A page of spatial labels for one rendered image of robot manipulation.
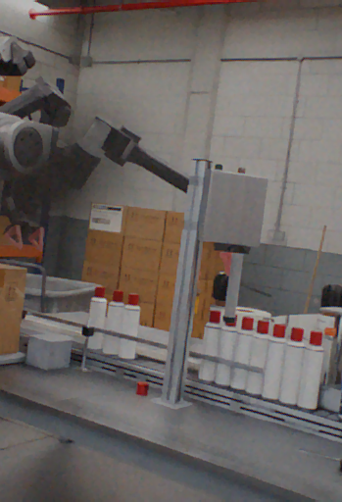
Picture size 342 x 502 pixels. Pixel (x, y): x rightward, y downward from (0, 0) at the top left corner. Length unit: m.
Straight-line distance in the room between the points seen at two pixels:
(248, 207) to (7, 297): 0.80
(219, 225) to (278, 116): 5.08
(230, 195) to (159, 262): 3.77
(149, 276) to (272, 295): 1.55
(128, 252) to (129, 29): 3.10
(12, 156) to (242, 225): 0.66
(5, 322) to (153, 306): 3.50
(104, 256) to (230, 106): 2.18
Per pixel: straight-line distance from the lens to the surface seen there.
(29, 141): 1.66
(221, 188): 1.90
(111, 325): 2.27
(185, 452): 1.62
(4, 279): 2.24
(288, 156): 6.83
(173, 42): 7.74
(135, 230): 5.76
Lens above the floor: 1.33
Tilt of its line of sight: 3 degrees down
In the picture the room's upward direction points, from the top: 7 degrees clockwise
